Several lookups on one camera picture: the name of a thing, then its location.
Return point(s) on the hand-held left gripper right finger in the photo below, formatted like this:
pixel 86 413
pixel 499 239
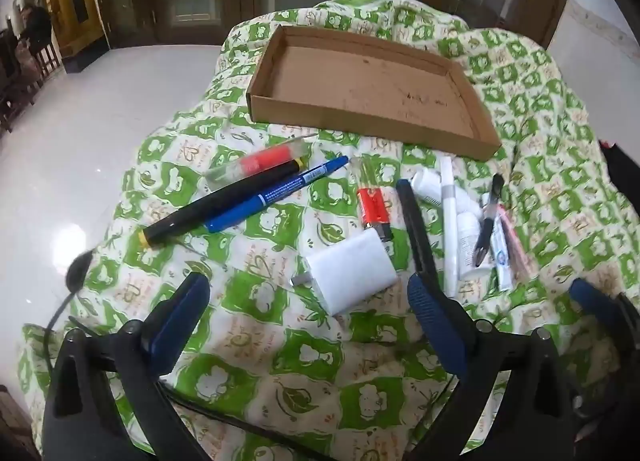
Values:
pixel 435 326

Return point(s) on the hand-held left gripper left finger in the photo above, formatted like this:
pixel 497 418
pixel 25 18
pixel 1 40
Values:
pixel 175 326

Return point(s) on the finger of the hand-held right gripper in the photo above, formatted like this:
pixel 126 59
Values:
pixel 592 298

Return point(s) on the white dropper bottle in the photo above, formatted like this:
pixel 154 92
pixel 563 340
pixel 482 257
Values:
pixel 467 246

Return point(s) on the pink ointment tube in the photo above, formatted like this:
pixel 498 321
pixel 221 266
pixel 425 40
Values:
pixel 517 246

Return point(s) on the white and blue ointment tube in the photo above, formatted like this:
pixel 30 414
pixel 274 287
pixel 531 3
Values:
pixel 502 256

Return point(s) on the white charger adapter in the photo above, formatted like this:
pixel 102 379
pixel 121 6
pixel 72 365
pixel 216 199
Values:
pixel 350 271

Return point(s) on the black pen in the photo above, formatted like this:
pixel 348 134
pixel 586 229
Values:
pixel 415 226

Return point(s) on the white pen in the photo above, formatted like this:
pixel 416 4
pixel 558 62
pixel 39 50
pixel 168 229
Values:
pixel 447 221

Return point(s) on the black marker with yellow ends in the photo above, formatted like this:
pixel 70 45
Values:
pixel 215 203

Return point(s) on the red and clear plastic tool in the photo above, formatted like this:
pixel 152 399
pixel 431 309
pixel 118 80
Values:
pixel 372 206

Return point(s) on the blue pen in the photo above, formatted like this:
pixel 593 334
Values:
pixel 270 193

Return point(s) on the shallow cardboard tray box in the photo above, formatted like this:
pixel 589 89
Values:
pixel 360 81

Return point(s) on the green white printed blanket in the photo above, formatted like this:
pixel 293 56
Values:
pixel 240 291

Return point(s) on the dark cloth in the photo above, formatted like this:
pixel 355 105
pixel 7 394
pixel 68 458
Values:
pixel 622 176

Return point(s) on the dark wooden chairs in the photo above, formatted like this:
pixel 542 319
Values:
pixel 20 81

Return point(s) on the yellow wooden cabinet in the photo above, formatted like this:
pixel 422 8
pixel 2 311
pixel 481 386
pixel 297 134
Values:
pixel 75 1

